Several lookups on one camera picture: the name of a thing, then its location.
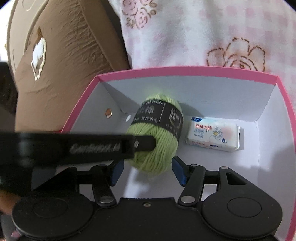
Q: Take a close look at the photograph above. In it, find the green yarn ball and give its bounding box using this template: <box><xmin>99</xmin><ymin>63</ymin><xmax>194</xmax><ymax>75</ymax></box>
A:
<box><xmin>127</xmin><ymin>94</ymin><xmax>184</xmax><ymax>175</ymax></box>

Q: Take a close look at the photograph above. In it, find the white wet wipes pack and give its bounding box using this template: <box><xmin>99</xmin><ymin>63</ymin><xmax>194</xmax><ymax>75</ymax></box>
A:
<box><xmin>186</xmin><ymin>117</ymin><xmax>240</xmax><ymax>152</ymax></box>

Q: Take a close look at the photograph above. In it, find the person's left hand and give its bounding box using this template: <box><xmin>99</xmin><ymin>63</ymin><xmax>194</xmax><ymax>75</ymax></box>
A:
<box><xmin>0</xmin><ymin>190</ymin><xmax>21</xmax><ymax>216</ymax></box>

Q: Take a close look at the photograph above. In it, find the pink cardboard box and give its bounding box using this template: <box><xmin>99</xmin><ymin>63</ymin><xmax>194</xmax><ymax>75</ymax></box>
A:
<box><xmin>62</xmin><ymin>67</ymin><xmax>295</xmax><ymax>240</ymax></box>

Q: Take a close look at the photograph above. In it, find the brown pillow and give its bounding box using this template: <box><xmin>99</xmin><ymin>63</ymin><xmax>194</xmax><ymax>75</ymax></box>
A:
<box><xmin>7</xmin><ymin>1</ymin><xmax>130</xmax><ymax>132</ymax></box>

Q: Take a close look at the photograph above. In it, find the pink floral quilt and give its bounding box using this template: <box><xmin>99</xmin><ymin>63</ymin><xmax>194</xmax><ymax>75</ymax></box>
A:
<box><xmin>107</xmin><ymin>0</ymin><xmax>296</xmax><ymax>121</ymax></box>

